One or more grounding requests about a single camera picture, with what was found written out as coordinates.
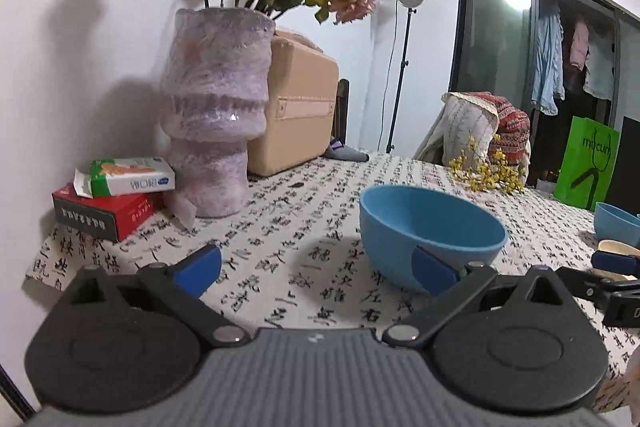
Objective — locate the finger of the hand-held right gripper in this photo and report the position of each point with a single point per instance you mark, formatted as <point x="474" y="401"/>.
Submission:
<point x="612" y="262"/>
<point x="580" y="282"/>

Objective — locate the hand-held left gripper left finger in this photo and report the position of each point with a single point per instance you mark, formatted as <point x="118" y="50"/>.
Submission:
<point x="200" y="267"/>

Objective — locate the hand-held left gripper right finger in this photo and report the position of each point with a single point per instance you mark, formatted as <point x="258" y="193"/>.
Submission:
<point x="432" y="272"/>

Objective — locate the cream plate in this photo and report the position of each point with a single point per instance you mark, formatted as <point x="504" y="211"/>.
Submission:
<point x="617" y="247"/>

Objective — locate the blue bowl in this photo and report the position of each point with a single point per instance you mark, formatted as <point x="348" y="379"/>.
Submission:
<point x="617" y="227"/>
<point x="425" y="217"/>

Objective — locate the red box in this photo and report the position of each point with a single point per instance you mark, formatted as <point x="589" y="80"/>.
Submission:
<point x="120" y="217"/>

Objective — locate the green paper bag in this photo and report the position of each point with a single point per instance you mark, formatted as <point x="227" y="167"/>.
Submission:
<point x="575" y="167"/>

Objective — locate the calligraphy print tablecloth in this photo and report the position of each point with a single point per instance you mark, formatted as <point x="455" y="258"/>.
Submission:
<point x="300" y="217"/>

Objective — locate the green white packet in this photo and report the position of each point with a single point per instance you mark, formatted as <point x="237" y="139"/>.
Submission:
<point x="130" y="179"/>

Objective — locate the yellow flower branch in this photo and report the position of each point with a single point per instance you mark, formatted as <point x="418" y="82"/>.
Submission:
<point x="495" y="172"/>

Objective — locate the grey purple cloth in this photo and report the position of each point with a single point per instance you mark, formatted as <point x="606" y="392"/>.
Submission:
<point x="345" y="153"/>

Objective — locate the purple ceramic vase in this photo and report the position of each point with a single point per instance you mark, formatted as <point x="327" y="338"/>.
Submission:
<point x="215" y="107"/>

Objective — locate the red patterned blanket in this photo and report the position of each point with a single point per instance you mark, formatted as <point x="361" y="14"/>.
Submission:
<point x="510" y="127"/>

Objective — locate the pink small suitcase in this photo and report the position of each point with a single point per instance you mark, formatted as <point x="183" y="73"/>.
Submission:
<point x="300" y="117"/>

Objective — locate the dark wooden chair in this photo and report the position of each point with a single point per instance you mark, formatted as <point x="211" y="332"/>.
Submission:
<point x="342" y="107"/>

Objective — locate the hanging white garment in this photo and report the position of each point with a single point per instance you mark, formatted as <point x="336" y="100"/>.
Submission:
<point x="600" y="72"/>

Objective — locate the hanging light blue shirt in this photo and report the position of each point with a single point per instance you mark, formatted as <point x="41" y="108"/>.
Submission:
<point x="547" y="67"/>

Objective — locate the hanging pink garment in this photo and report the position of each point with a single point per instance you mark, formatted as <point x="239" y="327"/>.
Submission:
<point x="580" y="47"/>

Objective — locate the dark sliding glass door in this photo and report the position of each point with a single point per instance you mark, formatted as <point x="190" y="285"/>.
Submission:
<point x="490" y="32"/>

